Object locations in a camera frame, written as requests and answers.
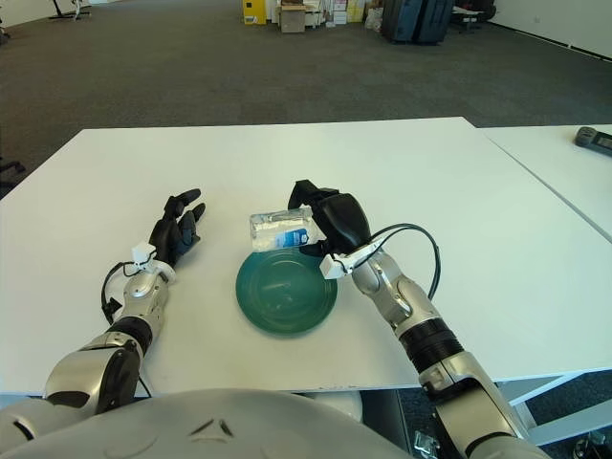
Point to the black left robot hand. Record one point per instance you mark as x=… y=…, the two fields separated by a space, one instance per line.
x=172 y=234

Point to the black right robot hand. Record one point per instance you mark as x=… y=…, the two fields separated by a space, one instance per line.
x=344 y=220

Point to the clear bottle with blue cap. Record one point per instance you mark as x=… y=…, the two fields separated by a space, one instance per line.
x=279 y=229

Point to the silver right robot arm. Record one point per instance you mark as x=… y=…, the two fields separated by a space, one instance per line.
x=397 y=296

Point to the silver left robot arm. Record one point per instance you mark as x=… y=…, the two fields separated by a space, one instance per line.
x=138 y=291

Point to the green round plate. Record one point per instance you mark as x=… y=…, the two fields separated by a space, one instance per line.
x=287 y=301

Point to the black office chair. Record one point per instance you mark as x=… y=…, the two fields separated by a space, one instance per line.
x=9 y=165

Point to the grey robot torso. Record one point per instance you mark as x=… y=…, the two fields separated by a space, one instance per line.
x=215 y=421

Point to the white plastic bag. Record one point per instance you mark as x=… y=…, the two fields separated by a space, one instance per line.
x=374 y=19

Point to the black hard case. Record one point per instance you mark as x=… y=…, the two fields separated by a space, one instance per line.
x=399 y=21

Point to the brown cardboard box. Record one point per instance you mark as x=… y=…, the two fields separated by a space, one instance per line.
x=292 y=20

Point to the white box stack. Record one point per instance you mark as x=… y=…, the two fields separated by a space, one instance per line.
x=340 y=13

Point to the pale yellow carton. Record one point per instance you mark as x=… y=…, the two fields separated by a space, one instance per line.
x=356 y=9

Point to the dark blue hard case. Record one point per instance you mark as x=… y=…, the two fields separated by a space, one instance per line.
x=434 y=21

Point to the yellow box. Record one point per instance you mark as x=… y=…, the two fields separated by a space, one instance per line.
x=254 y=12

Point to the black chair with white seat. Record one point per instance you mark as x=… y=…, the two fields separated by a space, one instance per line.
x=471 y=15

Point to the black floor stand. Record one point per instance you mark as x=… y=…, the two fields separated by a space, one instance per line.
x=72 y=10

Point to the black handheld device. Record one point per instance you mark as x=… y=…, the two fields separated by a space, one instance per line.
x=595 y=140

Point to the white table frame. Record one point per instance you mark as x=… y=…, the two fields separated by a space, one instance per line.
x=523 y=411

